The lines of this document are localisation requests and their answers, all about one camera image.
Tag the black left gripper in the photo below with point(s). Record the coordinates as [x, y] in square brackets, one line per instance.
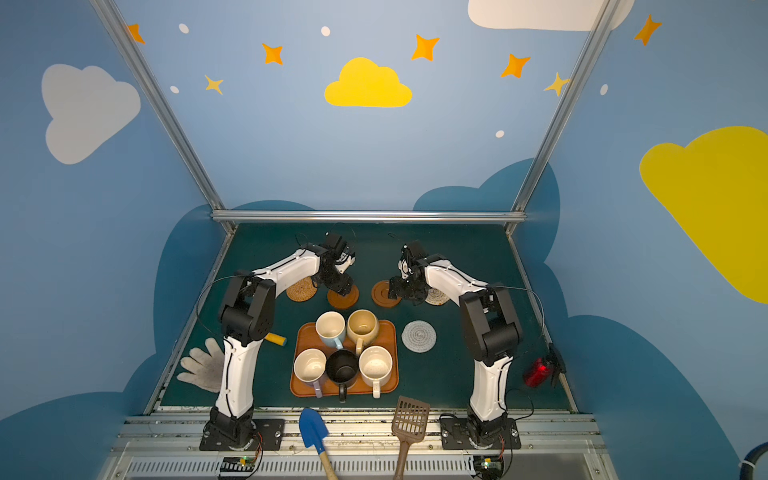
[335, 278]

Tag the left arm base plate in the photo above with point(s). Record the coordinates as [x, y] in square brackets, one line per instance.
[270, 433]

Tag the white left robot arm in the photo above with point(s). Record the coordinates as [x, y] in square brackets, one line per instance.
[247, 315]

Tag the aluminium back frame rail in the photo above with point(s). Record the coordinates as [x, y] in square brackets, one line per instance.
[417, 217]

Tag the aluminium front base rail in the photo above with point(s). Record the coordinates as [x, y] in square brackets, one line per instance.
[360, 445]

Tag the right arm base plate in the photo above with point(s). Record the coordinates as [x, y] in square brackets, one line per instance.
[455, 434]

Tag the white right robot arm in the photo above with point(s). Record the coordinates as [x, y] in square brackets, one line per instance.
[491, 327]

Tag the right green circuit board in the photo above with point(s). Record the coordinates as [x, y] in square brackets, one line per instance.
[487, 468]

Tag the multicolour woven round coaster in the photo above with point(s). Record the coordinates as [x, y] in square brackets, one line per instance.
[435, 297]

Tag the aluminium frame post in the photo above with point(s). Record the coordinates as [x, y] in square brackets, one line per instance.
[114, 23]
[585, 63]

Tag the red emergency stop button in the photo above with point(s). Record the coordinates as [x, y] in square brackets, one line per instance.
[546, 368]

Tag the brown wooden round coaster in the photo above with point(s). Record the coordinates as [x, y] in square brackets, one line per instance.
[380, 294]

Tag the light blue mug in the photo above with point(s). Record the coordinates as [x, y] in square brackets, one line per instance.
[331, 329]

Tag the black mug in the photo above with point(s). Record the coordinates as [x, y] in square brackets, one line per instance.
[342, 368]

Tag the lavender mug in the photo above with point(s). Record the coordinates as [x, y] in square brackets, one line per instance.
[310, 368]

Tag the white knit glove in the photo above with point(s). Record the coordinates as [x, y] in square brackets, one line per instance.
[203, 368]

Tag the aluminium left frame post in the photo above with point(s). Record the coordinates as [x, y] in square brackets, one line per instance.
[114, 23]

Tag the brown slotted spatula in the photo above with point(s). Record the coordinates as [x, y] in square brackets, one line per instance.
[409, 426]

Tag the blue toy shovel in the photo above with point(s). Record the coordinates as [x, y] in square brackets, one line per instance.
[313, 432]

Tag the yellow toy shovel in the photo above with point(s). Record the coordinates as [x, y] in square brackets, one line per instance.
[276, 339]

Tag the cream speckled mug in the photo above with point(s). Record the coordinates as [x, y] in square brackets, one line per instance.
[362, 329]

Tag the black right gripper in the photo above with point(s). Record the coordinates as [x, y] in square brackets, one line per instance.
[405, 284]

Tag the orange brown serving tray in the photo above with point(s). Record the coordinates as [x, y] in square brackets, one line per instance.
[308, 339]

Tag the green circuit board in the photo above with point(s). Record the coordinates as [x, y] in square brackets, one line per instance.
[487, 468]
[236, 467]

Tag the left green circuit board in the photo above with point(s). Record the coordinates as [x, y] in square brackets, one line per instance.
[236, 467]

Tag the aluminium right frame post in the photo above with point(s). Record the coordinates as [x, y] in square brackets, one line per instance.
[585, 63]

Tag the grey woven round coaster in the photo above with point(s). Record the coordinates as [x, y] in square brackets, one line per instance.
[419, 336]

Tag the white cream mug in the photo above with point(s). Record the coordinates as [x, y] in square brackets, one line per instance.
[375, 366]

